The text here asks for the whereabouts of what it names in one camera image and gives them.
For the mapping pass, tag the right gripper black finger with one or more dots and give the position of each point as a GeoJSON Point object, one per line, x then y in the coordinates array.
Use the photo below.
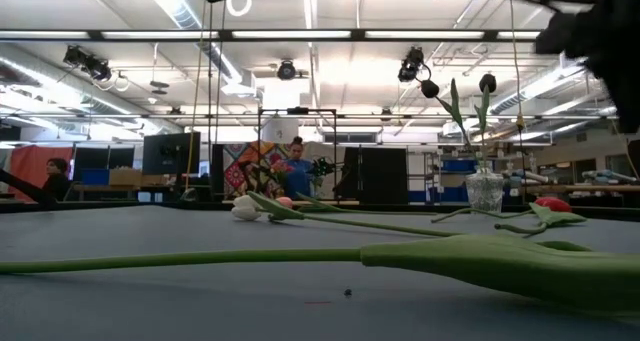
{"type": "Point", "coordinates": [562, 36]}

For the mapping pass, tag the black artificial tulip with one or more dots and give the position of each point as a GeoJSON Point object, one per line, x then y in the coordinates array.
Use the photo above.
{"type": "Point", "coordinates": [429, 88]}
{"type": "Point", "coordinates": [487, 82]}

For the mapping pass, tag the red artificial tulip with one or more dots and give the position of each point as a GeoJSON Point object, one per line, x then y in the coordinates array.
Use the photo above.
{"type": "Point", "coordinates": [557, 204]}
{"type": "Point", "coordinates": [540, 201]}

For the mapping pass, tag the pink artificial tulip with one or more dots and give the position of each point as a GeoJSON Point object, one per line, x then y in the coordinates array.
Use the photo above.
{"type": "Point", "coordinates": [285, 202]}

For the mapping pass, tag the large foreground green tulip stem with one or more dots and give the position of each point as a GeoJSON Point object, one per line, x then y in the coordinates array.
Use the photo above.
{"type": "Point", "coordinates": [500, 268]}

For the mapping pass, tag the grey robot arm on workbench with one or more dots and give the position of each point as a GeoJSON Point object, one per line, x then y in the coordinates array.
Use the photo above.
{"type": "Point", "coordinates": [607, 176]}

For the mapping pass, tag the background black robot arm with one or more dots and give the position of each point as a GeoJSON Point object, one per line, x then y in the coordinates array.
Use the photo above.
{"type": "Point", "coordinates": [322, 167]}

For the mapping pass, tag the clear cut-glass vase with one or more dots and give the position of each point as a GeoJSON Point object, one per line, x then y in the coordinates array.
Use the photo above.
{"type": "Point", "coordinates": [485, 193]}

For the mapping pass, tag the black overhead light bar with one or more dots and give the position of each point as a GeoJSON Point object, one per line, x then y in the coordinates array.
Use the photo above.
{"type": "Point", "coordinates": [357, 35]}

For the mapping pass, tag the wooden workbench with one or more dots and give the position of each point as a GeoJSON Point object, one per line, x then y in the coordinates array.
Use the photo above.
{"type": "Point", "coordinates": [600, 188]}

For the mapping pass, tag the black ceiling spotlight pair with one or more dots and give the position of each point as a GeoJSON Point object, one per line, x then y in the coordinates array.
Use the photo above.
{"type": "Point", "coordinates": [90, 63]}

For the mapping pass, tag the blue crate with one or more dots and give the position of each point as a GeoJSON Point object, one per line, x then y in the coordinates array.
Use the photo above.
{"type": "Point", "coordinates": [460, 166]}

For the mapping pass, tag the black monitor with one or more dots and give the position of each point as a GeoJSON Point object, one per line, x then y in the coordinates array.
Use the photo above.
{"type": "Point", "coordinates": [171, 153]}

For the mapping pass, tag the colourful patchwork quilt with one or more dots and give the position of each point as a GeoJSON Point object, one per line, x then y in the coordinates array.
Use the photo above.
{"type": "Point", "coordinates": [240, 171]}

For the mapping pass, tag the background flower bouquet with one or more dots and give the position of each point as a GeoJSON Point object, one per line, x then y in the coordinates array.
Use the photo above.
{"type": "Point", "coordinates": [281, 168]}

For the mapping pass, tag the standing person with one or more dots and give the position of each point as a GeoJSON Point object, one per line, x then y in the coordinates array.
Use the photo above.
{"type": "Point", "coordinates": [298, 178]}

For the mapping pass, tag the cardboard box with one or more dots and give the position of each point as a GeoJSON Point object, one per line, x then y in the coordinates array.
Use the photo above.
{"type": "Point", "coordinates": [125, 177]}

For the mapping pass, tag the blue storage bin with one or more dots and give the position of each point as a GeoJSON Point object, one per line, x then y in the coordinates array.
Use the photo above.
{"type": "Point", "coordinates": [95, 177]}

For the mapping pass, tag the black cabinet panel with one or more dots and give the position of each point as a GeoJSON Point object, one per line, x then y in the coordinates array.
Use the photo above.
{"type": "Point", "coordinates": [382, 176]}

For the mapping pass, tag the seated person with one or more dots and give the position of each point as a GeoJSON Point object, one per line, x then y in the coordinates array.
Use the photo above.
{"type": "Point", "coordinates": [57, 183]}

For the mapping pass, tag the orange-red curtain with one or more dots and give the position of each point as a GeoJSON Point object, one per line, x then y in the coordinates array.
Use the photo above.
{"type": "Point", "coordinates": [25, 163]}

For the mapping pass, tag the black metal frame stand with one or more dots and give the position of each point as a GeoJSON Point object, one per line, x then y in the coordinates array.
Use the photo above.
{"type": "Point", "coordinates": [297, 110]}

